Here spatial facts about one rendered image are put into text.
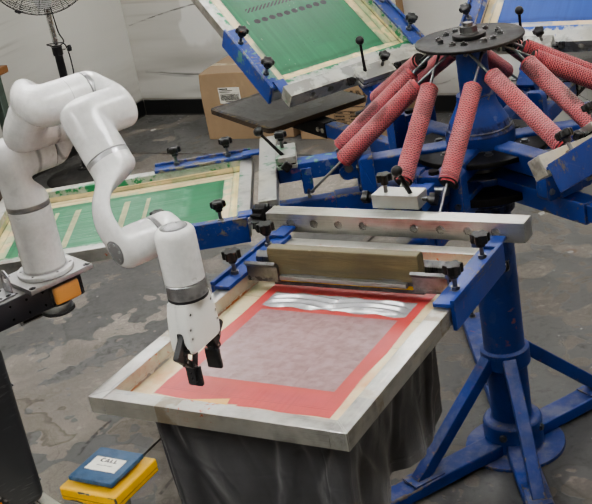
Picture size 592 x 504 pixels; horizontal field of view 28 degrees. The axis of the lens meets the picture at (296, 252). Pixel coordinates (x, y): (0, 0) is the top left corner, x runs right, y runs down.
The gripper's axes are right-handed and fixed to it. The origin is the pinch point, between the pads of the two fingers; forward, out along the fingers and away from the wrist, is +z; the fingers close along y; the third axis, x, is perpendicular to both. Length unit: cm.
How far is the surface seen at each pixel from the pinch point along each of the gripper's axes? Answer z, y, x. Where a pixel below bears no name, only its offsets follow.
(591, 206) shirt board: 15, -119, 38
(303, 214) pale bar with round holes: 4, -80, -23
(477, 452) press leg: 103, -129, -7
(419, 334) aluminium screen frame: 8.8, -35.0, 27.2
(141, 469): 12.5, 16.5, -6.2
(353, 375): 12.3, -22.6, 17.8
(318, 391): 12.3, -15.5, 13.7
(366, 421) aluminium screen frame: 10.8, -5.6, 29.1
